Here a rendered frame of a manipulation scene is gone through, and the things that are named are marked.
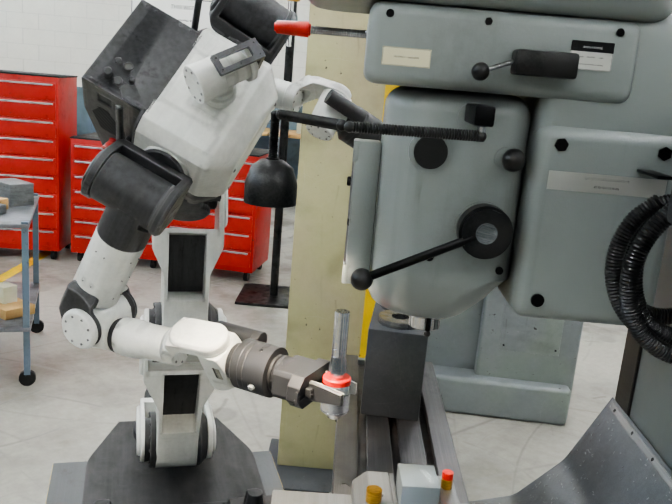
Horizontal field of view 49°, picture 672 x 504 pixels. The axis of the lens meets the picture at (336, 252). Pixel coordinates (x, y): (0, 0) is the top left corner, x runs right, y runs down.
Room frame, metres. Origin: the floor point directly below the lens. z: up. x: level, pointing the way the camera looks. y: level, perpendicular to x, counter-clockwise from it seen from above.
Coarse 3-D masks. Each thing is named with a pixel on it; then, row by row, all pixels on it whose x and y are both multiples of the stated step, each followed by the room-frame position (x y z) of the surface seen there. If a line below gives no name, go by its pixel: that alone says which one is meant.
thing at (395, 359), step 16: (384, 320) 1.41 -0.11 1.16; (400, 320) 1.41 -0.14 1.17; (368, 336) 1.39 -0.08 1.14; (384, 336) 1.38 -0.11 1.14; (400, 336) 1.38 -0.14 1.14; (416, 336) 1.38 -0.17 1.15; (368, 352) 1.39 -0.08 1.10; (384, 352) 1.38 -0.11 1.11; (400, 352) 1.38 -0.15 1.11; (416, 352) 1.38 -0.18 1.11; (368, 368) 1.39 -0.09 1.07; (384, 368) 1.38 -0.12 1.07; (400, 368) 1.38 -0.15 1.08; (416, 368) 1.38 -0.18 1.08; (368, 384) 1.39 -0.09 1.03; (384, 384) 1.38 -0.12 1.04; (400, 384) 1.38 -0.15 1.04; (416, 384) 1.38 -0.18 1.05; (368, 400) 1.39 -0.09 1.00; (384, 400) 1.38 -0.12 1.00; (400, 400) 1.38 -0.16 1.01; (416, 400) 1.37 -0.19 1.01; (384, 416) 1.38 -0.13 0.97; (400, 416) 1.38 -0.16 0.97; (416, 416) 1.37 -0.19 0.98
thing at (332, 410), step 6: (324, 384) 1.10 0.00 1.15; (342, 390) 1.09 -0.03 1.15; (348, 390) 1.10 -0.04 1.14; (348, 396) 1.10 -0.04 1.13; (348, 402) 1.11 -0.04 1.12; (324, 408) 1.10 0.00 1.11; (330, 408) 1.09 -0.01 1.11; (336, 408) 1.09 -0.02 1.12; (342, 408) 1.09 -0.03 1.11; (348, 408) 1.11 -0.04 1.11; (330, 414) 1.09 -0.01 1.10; (336, 414) 1.09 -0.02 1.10; (342, 414) 1.09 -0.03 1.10
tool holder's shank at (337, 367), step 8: (336, 312) 1.11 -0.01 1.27; (344, 312) 1.11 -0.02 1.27; (336, 320) 1.10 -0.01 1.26; (344, 320) 1.10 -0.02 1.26; (336, 328) 1.10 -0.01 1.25; (344, 328) 1.10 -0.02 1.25; (336, 336) 1.10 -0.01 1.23; (344, 336) 1.10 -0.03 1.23; (336, 344) 1.10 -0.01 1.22; (344, 344) 1.10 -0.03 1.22; (336, 352) 1.10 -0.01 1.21; (344, 352) 1.11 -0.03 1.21; (336, 360) 1.10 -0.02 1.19; (344, 360) 1.11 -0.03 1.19; (328, 368) 1.11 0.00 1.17; (336, 368) 1.10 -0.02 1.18; (344, 368) 1.10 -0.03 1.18; (336, 376) 1.10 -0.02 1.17
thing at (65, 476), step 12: (264, 456) 2.19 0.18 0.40; (60, 468) 2.01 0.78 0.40; (72, 468) 2.02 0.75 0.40; (84, 468) 2.02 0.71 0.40; (264, 468) 2.11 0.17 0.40; (60, 480) 1.95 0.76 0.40; (72, 480) 1.95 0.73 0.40; (264, 480) 2.04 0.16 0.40; (276, 480) 2.05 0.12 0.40; (48, 492) 1.88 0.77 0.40; (60, 492) 1.88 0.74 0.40; (72, 492) 1.89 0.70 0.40
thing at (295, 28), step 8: (280, 24) 1.15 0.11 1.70; (288, 24) 1.15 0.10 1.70; (296, 24) 1.15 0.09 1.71; (304, 24) 1.15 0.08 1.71; (280, 32) 1.15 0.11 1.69; (288, 32) 1.15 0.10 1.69; (296, 32) 1.15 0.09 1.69; (304, 32) 1.15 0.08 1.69; (312, 32) 1.15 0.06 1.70; (320, 32) 1.15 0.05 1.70; (328, 32) 1.15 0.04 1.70; (336, 32) 1.15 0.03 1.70; (344, 32) 1.15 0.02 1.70; (352, 32) 1.15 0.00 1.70; (360, 32) 1.15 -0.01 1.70
